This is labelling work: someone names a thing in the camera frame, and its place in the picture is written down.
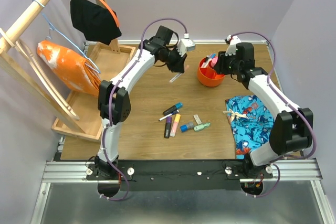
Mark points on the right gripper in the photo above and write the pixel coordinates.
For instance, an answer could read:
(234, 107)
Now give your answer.
(221, 60)

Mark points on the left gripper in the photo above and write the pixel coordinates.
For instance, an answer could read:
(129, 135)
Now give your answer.
(177, 66)

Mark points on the pink cap white marker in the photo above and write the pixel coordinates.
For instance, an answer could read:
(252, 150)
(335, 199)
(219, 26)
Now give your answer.
(178, 75)

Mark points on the pink cap glue stick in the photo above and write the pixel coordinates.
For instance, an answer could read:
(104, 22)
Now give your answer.
(214, 62)

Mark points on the blue cap white marker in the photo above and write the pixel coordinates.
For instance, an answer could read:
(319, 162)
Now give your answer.
(208, 62)

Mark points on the brown cap white marker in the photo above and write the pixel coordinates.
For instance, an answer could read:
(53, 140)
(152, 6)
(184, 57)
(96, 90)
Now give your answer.
(205, 61)

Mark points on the orange round organizer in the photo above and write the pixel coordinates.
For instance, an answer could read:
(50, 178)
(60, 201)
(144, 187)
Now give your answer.
(208, 76)

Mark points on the blue cap black highlighter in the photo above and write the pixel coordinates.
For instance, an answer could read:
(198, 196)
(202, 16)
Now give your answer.
(172, 108)

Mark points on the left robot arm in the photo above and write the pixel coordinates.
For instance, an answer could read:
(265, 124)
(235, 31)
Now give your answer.
(114, 95)

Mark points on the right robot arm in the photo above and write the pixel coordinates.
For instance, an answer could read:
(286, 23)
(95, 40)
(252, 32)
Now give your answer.
(292, 129)

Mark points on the white marker thin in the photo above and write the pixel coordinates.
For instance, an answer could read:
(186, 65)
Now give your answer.
(168, 115)

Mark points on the yellow cap pink highlighter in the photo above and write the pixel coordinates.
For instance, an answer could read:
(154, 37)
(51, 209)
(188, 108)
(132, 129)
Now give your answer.
(175, 125)

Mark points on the purple cap black highlighter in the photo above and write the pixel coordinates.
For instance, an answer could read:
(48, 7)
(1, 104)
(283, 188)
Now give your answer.
(167, 129)

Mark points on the small beige eraser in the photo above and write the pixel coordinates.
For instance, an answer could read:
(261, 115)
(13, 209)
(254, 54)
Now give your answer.
(197, 119)

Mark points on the blue shark print shorts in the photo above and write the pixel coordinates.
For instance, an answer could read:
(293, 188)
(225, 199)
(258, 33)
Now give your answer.
(250, 122)

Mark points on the blue cap grey glue stick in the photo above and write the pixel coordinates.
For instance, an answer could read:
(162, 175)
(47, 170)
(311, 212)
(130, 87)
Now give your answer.
(187, 126)

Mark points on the wooden tray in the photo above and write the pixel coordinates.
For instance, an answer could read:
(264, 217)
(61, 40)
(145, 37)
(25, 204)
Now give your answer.
(88, 107)

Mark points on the green highlighter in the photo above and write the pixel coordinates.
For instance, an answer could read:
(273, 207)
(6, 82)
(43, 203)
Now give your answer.
(201, 127)

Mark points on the black cloth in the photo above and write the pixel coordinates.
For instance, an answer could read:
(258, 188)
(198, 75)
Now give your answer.
(95, 22)

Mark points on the orange tie-dye cloth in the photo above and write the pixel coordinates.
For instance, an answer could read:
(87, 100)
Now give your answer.
(74, 70)

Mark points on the wooden clothes rack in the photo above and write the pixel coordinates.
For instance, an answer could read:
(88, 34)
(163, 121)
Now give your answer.
(52, 99)

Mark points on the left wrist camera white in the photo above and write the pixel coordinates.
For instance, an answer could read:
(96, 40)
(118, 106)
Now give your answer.
(185, 45)

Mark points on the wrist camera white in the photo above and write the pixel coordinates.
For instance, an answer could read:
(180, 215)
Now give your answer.
(185, 45)
(232, 41)

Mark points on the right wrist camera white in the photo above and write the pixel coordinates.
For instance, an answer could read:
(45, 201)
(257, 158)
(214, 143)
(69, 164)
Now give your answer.
(232, 41)

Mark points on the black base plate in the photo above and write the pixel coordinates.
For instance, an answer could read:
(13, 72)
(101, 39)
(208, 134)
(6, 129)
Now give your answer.
(174, 175)

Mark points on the aluminium rail frame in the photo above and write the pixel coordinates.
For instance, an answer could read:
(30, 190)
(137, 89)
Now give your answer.
(290, 170)

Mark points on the blue wire hanger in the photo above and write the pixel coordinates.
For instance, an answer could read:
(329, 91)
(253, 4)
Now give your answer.
(53, 28)

